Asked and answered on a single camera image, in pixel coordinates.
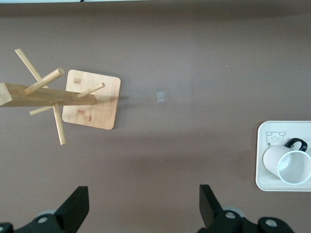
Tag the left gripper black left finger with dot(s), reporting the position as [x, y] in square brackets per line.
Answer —
[73, 211]

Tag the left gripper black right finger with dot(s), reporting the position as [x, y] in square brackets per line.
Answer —
[211, 213]

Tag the cream rabbit print tray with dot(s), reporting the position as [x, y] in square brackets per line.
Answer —
[261, 174]

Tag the wooden mug tree stand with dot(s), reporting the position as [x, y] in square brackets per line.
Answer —
[92, 116]

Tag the small clear tape piece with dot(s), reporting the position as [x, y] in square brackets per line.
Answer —
[161, 96]

